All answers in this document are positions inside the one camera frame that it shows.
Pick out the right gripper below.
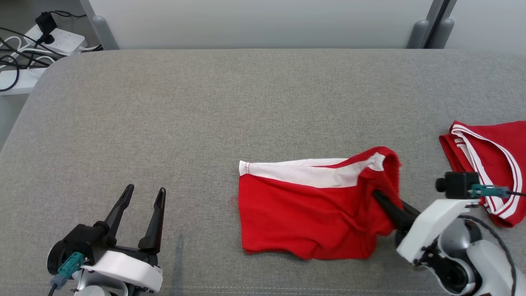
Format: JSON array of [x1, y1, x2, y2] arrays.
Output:
[[371, 190, 478, 265]]

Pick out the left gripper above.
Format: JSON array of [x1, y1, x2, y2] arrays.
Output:
[[80, 184, 167, 293]]

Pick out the red white sports shorts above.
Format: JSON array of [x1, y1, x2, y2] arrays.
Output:
[[238, 146, 402, 261]]

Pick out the red white sports jersey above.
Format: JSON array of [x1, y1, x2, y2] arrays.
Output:
[[439, 120, 526, 228]]

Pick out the grey fabric sofa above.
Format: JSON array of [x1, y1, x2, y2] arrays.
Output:
[[0, 49, 526, 296]]

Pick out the grey partition foot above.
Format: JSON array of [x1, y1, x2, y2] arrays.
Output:
[[429, 18, 455, 49], [80, 0, 120, 51], [406, 19, 430, 49]]

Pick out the white flat box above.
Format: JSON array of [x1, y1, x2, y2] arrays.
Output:
[[0, 68, 42, 96]]

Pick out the white power strip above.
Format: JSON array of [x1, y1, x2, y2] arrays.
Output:
[[24, 27, 89, 56]]

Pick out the black power plug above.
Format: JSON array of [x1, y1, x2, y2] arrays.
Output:
[[35, 12, 59, 45]]

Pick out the left camera cable teal plug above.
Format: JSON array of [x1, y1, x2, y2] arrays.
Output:
[[47, 252, 85, 296]]

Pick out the camera cable teal plug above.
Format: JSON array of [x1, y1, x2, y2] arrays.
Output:
[[471, 184, 526, 199], [47, 252, 85, 296]]

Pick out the right camera cable teal plug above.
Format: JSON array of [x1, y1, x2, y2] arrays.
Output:
[[471, 184, 526, 199]]

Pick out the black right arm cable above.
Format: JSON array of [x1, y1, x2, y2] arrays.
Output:
[[458, 214, 517, 296]]

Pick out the black floor cable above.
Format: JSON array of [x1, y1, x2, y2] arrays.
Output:
[[0, 27, 66, 93]]

